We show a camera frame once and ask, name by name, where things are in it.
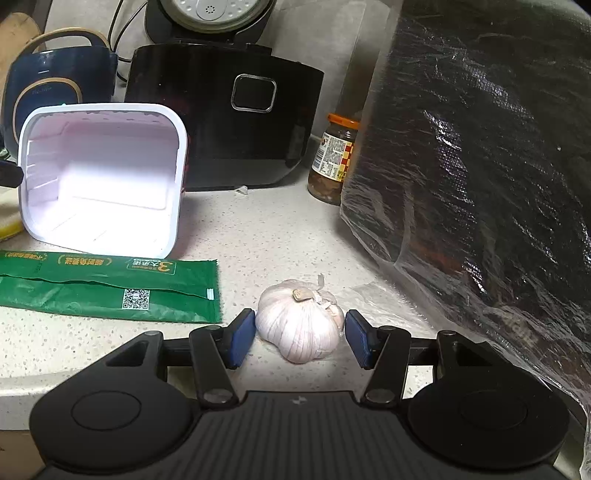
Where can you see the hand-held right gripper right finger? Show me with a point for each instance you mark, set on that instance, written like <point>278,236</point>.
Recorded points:
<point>358,337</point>

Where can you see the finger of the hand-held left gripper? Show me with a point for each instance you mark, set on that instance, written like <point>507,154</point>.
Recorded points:
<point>10,174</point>

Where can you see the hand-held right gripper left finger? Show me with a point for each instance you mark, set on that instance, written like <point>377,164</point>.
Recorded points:
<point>241,337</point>

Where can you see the white garlic bulb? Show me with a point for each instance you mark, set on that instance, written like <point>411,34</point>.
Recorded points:
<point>298,323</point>

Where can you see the white and red plastic tub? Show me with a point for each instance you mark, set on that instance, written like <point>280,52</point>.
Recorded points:
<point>106,184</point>

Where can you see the green snack packet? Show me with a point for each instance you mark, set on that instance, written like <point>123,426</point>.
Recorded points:
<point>92,286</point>

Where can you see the large plastic-wrapped black appliance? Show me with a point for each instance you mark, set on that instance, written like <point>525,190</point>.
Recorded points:
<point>485,184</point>

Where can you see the yellow sponge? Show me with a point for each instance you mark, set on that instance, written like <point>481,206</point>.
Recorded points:
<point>8,221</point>

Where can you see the small blue electric cooker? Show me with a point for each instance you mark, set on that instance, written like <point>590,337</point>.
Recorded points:
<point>51,74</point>

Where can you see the wooden cutting board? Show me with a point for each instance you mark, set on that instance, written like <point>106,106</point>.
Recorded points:
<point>16,41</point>

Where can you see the glass sauce jar orange lid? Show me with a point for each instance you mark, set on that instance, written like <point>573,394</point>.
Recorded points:
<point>332,157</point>

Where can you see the black rice cooker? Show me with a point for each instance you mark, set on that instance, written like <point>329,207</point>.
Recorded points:
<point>207,138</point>

